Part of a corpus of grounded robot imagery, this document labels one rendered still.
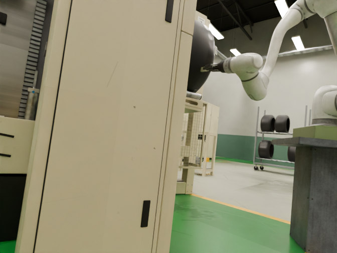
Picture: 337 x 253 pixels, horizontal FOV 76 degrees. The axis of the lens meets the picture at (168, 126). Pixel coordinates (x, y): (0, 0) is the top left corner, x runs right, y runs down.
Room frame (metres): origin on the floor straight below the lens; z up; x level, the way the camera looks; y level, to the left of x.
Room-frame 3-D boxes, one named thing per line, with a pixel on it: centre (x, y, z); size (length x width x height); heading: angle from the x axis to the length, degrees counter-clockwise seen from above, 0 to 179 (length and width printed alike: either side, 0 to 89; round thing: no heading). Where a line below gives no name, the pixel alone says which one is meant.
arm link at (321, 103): (1.37, -1.01, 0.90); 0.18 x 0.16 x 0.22; 18
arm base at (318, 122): (1.40, -1.01, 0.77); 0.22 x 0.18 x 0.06; 170
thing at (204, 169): (4.24, -0.62, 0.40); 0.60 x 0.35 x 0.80; 50
